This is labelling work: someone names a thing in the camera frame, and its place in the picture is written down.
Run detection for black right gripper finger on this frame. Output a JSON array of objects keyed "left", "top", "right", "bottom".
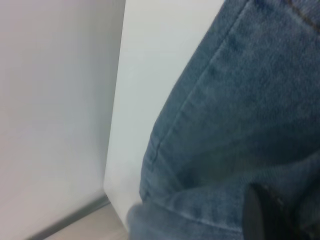
[{"left": 242, "top": 183, "right": 311, "bottom": 240}]

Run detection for blue faded denim pants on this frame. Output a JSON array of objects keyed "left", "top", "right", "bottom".
[{"left": 126, "top": 0, "right": 320, "bottom": 240}]

